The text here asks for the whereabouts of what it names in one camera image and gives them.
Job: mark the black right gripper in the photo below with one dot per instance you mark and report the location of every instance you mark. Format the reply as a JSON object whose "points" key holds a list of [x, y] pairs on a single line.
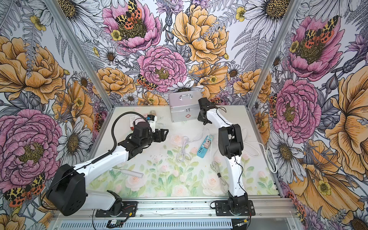
{"points": [[200, 119]]}

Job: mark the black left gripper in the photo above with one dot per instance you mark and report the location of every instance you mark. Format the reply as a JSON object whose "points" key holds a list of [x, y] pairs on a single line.
{"points": [[160, 135]]}

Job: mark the white tube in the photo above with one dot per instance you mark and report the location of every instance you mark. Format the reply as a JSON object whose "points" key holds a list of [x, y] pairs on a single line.
{"points": [[130, 173]]}

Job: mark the teal power strip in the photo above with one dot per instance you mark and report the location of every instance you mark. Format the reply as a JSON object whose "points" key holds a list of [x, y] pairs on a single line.
{"points": [[202, 151]]}

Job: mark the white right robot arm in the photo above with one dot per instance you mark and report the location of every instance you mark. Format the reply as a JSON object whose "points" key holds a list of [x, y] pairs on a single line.
{"points": [[230, 146]]}

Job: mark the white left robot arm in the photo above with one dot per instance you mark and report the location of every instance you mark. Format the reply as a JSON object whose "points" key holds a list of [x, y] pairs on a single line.
{"points": [[68, 191]]}

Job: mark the silver first aid case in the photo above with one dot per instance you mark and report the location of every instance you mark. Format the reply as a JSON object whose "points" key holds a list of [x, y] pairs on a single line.
{"points": [[184, 106]]}

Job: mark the red white medicine box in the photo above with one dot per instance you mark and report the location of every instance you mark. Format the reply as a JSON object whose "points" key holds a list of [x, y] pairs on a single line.
{"points": [[132, 121]]}

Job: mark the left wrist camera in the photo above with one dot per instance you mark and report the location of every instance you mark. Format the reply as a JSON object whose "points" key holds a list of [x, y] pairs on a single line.
{"points": [[152, 120]]}

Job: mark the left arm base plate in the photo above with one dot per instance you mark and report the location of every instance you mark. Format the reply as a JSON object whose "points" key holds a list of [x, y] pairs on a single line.
{"points": [[126, 209]]}

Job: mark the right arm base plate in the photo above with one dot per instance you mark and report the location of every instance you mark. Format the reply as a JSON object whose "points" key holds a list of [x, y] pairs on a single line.
{"points": [[223, 208]]}

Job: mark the aluminium rail frame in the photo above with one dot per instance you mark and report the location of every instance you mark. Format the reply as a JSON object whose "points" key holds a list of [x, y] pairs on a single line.
{"points": [[185, 213]]}

